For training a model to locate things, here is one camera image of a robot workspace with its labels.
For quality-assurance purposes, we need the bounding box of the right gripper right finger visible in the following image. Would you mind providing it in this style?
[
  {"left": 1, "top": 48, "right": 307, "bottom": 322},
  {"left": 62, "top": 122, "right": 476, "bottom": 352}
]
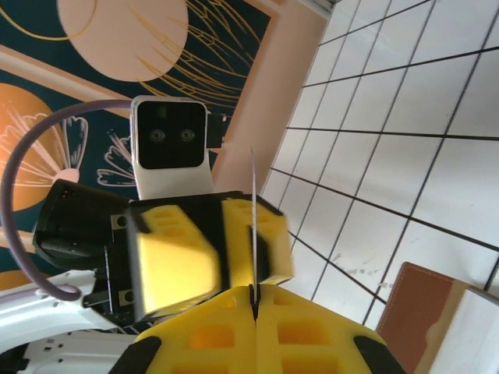
[{"left": 255, "top": 284, "right": 406, "bottom": 374}]

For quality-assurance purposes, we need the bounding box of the brown leather card holder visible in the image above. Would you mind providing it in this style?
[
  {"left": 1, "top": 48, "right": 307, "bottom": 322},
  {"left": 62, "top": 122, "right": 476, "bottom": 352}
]
[{"left": 376, "top": 261, "right": 499, "bottom": 374}]

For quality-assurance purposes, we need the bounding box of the black LOGO credit card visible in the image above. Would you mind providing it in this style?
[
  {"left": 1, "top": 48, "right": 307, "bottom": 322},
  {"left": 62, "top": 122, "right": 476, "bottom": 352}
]
[{"left": 249, "top": 144, "right": 259, "bottom": 312}]

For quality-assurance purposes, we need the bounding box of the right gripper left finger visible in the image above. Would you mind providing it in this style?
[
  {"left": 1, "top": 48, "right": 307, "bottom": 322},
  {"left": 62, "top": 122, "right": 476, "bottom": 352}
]
[{"left": 111, "top": 285, "right": 257, "bottom": 374}]

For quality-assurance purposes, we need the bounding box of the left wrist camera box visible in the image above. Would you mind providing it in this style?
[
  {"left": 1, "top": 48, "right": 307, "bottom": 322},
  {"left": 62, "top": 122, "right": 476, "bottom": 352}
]
[{"left": 130, "top": 95, "right": 228, "bottom": 202}]

